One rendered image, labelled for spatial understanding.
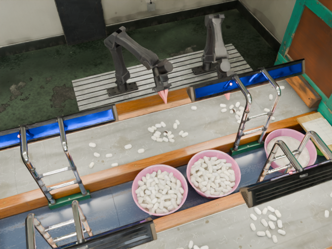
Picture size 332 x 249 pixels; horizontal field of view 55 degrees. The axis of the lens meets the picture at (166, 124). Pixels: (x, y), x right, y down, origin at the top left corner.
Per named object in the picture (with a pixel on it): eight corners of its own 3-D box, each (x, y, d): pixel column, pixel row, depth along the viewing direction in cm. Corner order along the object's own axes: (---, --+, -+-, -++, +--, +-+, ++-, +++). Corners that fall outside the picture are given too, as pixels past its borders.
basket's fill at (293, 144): (257, 146, 178) (259, 141, 173) (291, 136, 182) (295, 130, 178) (278, 180, 164) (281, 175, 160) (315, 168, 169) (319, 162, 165)
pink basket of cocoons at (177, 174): (127, 182, 164) (125, 173, 157) (176, 168, 170) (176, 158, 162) (142, 230, 148) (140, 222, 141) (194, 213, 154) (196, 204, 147)
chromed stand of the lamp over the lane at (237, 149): (216, 130, 186) (228, 72, 151) (247, 122, 190) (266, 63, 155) (230, 156, 175) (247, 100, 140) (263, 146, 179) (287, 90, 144)
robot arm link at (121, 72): (131, 79, 200) (120, 33, 177) (124, 85, 197) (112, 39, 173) (123, 76, 203) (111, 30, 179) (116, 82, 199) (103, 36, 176)
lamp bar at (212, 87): (185, 91, 155) (186, 80, 149) (295, 64, 168) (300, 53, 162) (191, 103, 150) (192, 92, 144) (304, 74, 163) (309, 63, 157)
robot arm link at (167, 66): (176, 65, 170) (164, 47, 166) (167, 75, 165) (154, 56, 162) (163, 71, 179) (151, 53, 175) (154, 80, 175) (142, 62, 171)
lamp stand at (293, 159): (249, 189, 162) (272, 137, 127) (283, 178, 166) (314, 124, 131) (268, 223, 151) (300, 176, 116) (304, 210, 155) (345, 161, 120)
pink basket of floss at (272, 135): (253, 166, 171) (257, 156, 163) (269, 132, 185) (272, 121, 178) (303, 187, 163) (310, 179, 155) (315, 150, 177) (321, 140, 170)
